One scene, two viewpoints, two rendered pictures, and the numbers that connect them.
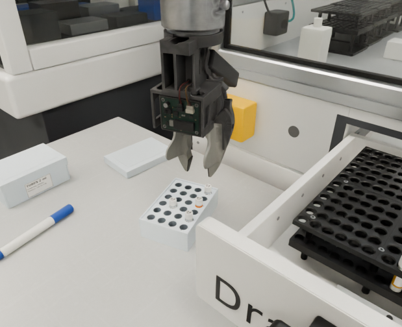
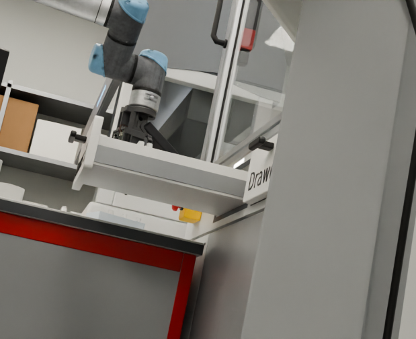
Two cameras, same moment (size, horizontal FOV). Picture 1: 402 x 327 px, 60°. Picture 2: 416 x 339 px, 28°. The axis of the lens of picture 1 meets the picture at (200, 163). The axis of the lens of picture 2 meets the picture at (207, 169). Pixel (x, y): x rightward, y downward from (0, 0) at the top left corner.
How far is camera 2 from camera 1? 1.86 m
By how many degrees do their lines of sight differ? 57
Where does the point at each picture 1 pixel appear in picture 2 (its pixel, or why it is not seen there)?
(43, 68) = (120, 208)
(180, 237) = (97, 215)
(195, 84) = (128, 126)
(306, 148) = not seen: hidden behind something
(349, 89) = (225, 158)
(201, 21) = (137, 100)
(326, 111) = not seen: hidden behind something
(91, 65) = (158, 222)
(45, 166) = not seen: hidden behind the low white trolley
